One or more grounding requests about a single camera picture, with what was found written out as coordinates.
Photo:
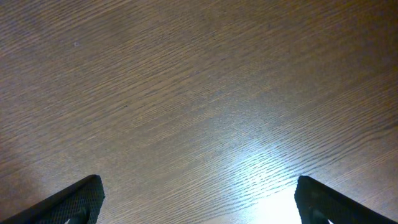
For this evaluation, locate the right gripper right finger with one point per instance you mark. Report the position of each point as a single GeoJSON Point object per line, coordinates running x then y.
{"type": "Point", "coordinates": [320, 204]}

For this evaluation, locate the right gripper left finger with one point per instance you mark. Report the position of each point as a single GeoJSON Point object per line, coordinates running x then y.
{"type": "Point", "coordinates": [81, 202]}

